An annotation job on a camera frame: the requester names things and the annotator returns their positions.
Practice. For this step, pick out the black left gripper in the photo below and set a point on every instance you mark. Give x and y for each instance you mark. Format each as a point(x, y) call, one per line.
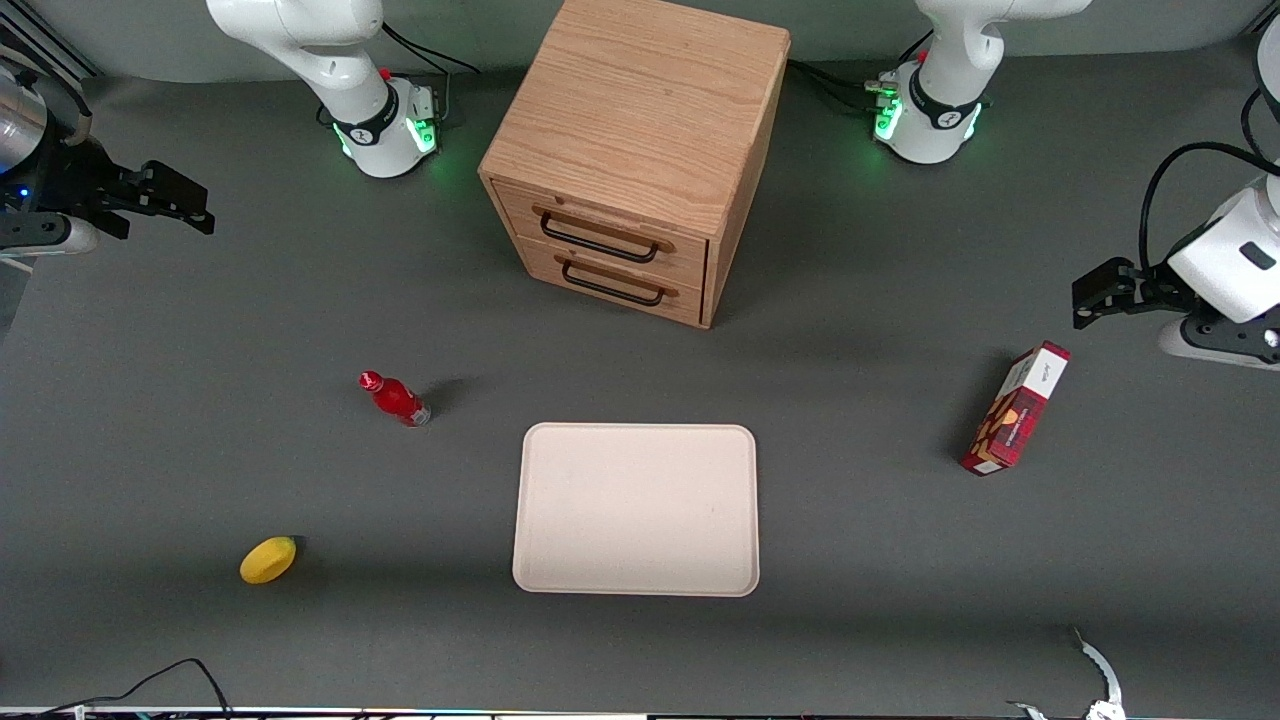
point(1150, 283)

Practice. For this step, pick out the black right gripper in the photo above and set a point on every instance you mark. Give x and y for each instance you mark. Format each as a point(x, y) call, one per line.
point(78, 173)

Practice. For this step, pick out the red coke bottle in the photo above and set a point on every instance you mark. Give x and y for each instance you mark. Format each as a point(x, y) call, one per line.
point(395, 400)

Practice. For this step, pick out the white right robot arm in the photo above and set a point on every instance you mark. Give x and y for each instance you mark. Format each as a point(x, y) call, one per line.
point(300, 45)

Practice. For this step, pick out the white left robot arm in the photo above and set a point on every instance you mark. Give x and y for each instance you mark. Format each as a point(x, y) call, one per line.
point(940, 110)

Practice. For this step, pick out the cream plastic tray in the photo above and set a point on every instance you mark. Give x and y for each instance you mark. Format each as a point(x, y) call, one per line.
point(636, 510)

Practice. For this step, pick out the red white cardboard box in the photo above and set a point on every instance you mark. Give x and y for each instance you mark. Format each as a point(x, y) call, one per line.
point(1015, 415)

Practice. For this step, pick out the yellow toy lemon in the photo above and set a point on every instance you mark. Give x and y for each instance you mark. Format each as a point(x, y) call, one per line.
point(268, 560)

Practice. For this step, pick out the white curved plastic strip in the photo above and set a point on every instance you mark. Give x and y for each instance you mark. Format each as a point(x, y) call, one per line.
point(1102, 665)

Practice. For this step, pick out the wooden drawer front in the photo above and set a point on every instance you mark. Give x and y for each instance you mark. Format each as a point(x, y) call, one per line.
point(690, 262)
point(685, 305)

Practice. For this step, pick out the wooden drawer cabinet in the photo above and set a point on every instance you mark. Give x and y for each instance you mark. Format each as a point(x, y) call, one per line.
point(640, 100)

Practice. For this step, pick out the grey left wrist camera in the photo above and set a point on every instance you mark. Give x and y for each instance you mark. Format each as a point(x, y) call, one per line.
point(1220, 345)

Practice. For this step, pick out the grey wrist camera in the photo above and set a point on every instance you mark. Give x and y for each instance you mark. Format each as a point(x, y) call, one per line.
point(50, 236)
point(1220, 345)

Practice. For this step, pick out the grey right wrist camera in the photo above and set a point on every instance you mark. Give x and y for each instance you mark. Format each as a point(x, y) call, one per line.
point(50, 236)

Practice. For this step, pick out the aluminium frame rail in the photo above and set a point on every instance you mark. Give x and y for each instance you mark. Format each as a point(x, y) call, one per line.
point(40, 40)

